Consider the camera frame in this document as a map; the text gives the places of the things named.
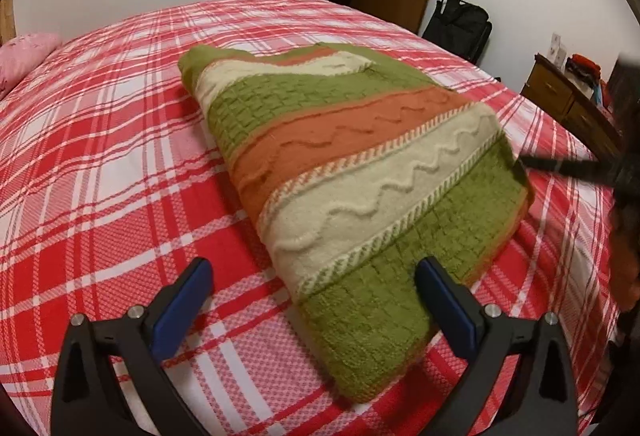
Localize red cloth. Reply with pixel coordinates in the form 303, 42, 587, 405
567, 53, 604, 83

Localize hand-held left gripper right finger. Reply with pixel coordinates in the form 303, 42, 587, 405
415, 256, 581, 436

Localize person's right forearm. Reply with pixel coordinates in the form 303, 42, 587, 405
607, 203, 640, 357

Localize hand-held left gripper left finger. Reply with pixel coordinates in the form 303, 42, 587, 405
50, 257, 214, 436

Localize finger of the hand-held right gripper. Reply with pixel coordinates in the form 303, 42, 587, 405
517, 155, 619, 185

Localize wooden dresser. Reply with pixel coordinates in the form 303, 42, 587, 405
520, 52, 626, 158

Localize red plaid bed sheet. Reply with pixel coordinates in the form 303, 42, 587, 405
0, 0, 624, 436

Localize black bag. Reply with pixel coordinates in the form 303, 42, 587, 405
422, 0, 494, 65

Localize white box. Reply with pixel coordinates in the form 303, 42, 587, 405
548, 32, 569, 66

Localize green striped knit sweater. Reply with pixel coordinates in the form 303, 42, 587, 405
178, 43, 535, 405

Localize pink pillow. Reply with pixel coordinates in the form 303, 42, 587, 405
0, 32, 64, 100

